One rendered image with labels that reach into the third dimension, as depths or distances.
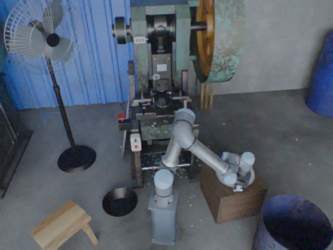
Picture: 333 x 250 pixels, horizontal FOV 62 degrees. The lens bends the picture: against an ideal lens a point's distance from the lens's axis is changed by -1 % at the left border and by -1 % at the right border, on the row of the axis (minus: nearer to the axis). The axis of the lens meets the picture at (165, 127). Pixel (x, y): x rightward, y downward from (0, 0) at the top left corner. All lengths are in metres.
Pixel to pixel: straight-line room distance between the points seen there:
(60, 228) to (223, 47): 1.58
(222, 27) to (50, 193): 2.01
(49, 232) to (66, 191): 0.70
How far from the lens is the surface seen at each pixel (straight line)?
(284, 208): 2.21
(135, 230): 2.37
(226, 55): 1.82
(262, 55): 3.80
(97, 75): 3.50
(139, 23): 1.95
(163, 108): 2.17
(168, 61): 2.12
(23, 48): 2.19
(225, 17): 1.77
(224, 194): 2.14
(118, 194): 2.57
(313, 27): 3.96
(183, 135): 1.50
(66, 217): 2.14
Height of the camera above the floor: 2.01
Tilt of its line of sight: 38 degrees down
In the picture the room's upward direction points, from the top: 1 degrees counter-clockwise
